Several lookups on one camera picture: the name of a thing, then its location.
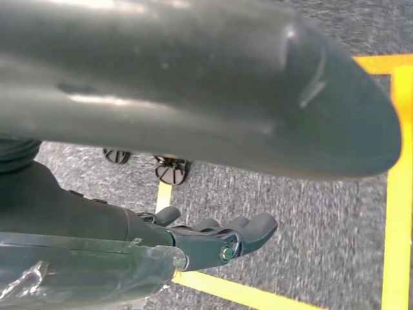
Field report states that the black spoked caster wheel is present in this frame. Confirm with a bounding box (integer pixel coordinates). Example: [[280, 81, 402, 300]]
[[102, 148, 131, 165], [154, 155, 191, 187]]

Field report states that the yellow tape square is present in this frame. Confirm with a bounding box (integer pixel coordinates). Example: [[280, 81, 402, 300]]
[[155, 53, 413, 310]]

